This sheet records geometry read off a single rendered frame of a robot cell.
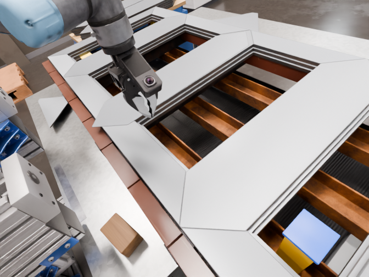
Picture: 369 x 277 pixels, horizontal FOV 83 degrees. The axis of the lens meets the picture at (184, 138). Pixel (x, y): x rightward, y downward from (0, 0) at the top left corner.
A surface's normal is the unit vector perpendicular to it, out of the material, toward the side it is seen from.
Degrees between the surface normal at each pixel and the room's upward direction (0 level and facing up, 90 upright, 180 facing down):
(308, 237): 0
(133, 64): 30
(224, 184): 0
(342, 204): 0
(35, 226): 90
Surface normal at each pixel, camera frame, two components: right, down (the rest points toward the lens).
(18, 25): -0.49, 0.72
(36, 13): 0.78, 0.15
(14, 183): -0.18, -0.65
